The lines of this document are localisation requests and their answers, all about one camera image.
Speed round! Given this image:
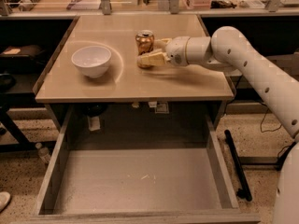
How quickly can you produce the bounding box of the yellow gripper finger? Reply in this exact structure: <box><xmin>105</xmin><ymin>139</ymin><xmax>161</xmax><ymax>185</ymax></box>
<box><xmin>153</xmin><ymin>38</ymin><xmax>172</xmax><ymax>51</ymax></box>
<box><xmin>137</xmin><ymin>49</ymin><xmax>170</xmax><ymax>68</ymax></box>

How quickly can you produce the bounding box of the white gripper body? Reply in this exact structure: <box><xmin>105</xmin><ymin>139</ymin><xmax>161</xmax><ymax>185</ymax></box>
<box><xmin>165</xmin><ymin>36</ymin><xmax>190</xmax><ymax>66</ymax></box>

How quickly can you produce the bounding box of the orange soda can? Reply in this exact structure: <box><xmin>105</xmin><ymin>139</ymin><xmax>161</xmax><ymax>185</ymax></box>
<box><xmin>135</xmin><ymin>30</ymin><xmax>154</xmax><ymax>55</ymax></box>

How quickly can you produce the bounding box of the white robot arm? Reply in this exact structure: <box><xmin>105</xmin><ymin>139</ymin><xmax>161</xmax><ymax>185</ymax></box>
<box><xmin>137</xmin><ymin>26</ymin><xmax>299</xmax><ymax>224</ymax></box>

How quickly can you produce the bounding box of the open grey top drawer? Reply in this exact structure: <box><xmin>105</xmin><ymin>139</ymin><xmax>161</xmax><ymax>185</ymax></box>
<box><xmin>15</xmin><ymin>103</ymin><xmax>260</xmax><ymax>224</ymax></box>

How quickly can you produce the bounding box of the white ceramic bowl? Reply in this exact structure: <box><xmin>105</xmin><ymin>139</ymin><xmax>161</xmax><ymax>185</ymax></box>
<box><xmin>71</xmin><ymin>46</ymin><xmax>112</xmax><ymax>77</ymax></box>

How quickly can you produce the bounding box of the clear plastic water bottle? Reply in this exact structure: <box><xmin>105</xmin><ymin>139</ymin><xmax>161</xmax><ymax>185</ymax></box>
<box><xmin>36</xmin><ymin>143</ymin><xmax>51</xmax><ymax>164</ymax></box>

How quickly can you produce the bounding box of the black floor bar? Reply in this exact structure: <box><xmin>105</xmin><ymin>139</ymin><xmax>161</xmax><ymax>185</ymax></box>
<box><xmin>224</xmin><ymin>130</ymin><xmax>252</xmax><ymax>202</ymax></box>

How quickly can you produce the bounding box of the white shoe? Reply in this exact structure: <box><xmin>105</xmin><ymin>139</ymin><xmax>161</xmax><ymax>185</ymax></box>
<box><xmin>0</xmin><ymin>191</ymin><xmax>11</xmax><ymax>212</ymax></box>

